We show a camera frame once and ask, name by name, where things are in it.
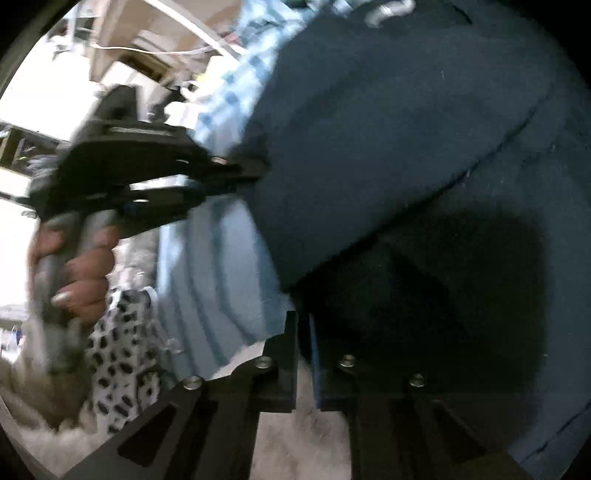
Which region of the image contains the blue striped blanket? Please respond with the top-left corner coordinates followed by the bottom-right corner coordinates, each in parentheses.
top-left (157, 0), bottom-right (305, 384)

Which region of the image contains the leopard print cloth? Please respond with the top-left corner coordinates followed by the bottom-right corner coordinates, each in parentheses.
top-left (85, 286), bottom-right (169, 437)

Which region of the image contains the person's left hand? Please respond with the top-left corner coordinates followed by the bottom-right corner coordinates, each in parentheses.
top-left (30, 227), bottom-right (122, 325)

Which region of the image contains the white fluffy cloth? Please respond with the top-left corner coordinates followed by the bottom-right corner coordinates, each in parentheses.
top-left (0, 342), bottom-right (356, 480)

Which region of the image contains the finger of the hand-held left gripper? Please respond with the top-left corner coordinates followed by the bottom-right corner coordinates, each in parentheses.
top-left (117, 182), bottom-right (211, 234)
top-left (182, 152), bottom-right (271, 185)

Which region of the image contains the navy button cardigan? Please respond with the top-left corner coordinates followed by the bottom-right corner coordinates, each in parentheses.
top-left (240, 0), bottom-right (591, 467)

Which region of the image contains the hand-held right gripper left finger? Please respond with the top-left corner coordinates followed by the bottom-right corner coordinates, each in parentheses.
top-left (65, 311), bottom-right (301, 480)

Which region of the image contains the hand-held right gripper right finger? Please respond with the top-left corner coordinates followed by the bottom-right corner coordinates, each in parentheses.
top-left (309, 315), bottom-right (536, 480)

